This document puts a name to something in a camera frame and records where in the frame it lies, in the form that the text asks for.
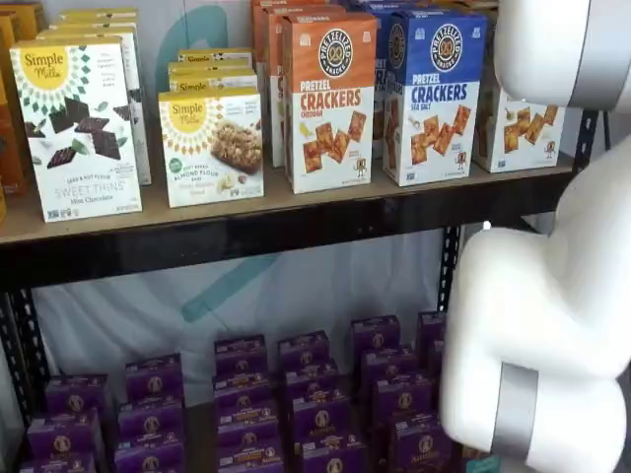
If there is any orange pretzel crackers cheddar box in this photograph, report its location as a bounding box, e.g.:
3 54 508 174
267 4 347 169
249 0 326 65
281 10 381 195

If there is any blue pretzel crackers box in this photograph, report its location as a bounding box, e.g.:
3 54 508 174
381 6 489 188
371 8 401 160
343 0 445 16

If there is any particle board shelf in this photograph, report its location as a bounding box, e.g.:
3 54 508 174
101 393 395 473
0 151 576 246

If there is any black metal shelf frame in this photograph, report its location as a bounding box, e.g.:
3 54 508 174
0 107 600 444

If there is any Simple Mills almond bar box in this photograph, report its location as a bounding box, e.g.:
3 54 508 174
157 87 266 210
167 67 259 96
168 57 254 76
177 46 254 65

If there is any purple Annie's pasta box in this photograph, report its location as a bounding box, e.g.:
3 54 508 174
26 407 106 460
19 451 99 473
417 310 448 357
277 329 331 370
216 402 283 447
371 375 436 421
213 371 274 411
213 334 268 377
387 412 456 473
290 392 353 440
218 441 286 473
124 352 185 402
45 372 114 421
117 395 186 440
284 361 341 401
351 314 402 357
113 432 187 473
361 346 421 386
426 339 446 376
294 432 368 473

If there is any particle board lower shelf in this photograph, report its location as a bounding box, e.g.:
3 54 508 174
101 393 395 473

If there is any particle board upper shelf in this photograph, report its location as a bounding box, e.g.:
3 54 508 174
0 151 576 246

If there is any Simple Mills Sweet Thins box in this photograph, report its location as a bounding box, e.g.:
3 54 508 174
48 17 140 34
35 25 154 188
58 6 140 24
8 34 145 225

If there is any orange snack box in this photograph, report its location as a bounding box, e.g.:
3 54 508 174
0 68 31 199

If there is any white pretzel crackers box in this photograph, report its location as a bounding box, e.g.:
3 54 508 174
471 19 566 175

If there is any purple Annie's box teal band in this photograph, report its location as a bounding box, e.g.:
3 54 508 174
464 454 501 473

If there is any yellow snack box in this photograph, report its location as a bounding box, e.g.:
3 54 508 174
0 11 25 100
13 1 49 44

